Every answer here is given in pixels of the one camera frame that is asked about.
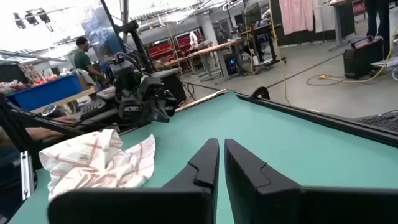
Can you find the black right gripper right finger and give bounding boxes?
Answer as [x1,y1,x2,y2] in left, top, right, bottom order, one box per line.
[224,138,398,224]

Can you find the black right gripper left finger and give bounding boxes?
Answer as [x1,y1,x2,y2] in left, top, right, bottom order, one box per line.
[47,138,220,224]

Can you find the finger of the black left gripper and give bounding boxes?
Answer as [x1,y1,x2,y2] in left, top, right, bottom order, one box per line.
[136,102,156,127]
[152,101,171,123]

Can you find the white red-checked towel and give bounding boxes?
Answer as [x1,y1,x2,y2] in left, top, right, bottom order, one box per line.
[39,128,156,202]

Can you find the person's forearm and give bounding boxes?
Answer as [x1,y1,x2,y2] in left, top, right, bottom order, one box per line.
[26,126,65,142]

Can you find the green table mat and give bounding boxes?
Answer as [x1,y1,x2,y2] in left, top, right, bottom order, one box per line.
[9,91,398,224]

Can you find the red storage bin rack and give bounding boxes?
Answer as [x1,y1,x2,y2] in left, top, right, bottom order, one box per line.
[145,29,205,63]

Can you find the person's hand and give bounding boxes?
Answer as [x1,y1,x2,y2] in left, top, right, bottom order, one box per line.
[51,115,80,124]

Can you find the person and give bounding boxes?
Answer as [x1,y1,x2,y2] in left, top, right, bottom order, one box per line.
[73,36,105,82]
[363,0,391,40]

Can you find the dark round can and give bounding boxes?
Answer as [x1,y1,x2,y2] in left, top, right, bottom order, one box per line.
[41,104,65,119]

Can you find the long wooden workbench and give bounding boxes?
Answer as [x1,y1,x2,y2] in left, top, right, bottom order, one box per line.
[161,36,249,82]

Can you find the blue plastic bin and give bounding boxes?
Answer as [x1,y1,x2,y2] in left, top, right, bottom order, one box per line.
[6,74,84,111]

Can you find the computer tower with blue light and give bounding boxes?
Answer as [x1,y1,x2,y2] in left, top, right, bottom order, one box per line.
[223,52,240,77]

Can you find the black table clip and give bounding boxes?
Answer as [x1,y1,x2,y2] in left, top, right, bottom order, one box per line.
[250,86,271,100]

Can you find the black spotlight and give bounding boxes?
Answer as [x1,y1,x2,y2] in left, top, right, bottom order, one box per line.
[24,11,39,26]
[37,8,52,25]
[12,12,27,30]

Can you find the black mesh computer tower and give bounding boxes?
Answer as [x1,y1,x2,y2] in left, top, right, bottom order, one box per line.
[353,109,398,134]

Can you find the black standing desk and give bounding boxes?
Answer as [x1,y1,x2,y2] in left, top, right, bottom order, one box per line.
[239,23,287,75]

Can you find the black equipment case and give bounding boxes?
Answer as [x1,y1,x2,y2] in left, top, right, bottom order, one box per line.
[343,36,385,80]

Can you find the pink hanging cloth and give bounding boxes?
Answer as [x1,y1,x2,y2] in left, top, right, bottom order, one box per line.
[279,0,314,35]

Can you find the white hanging cloth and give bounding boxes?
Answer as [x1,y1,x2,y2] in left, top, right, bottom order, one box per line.
[313,0,336,34]

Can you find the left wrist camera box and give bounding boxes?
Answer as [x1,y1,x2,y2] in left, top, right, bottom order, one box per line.
[136,75,164,95]

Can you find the black aluminium table frame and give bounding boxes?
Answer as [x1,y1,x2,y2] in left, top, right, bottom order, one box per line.
[0,90,398,170]

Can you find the silver aluminium bracket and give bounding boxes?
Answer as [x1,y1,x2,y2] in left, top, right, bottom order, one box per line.
[20,151,35,202]

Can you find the yellow cable with plug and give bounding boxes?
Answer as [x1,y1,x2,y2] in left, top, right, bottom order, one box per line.
[306,18,398,85]

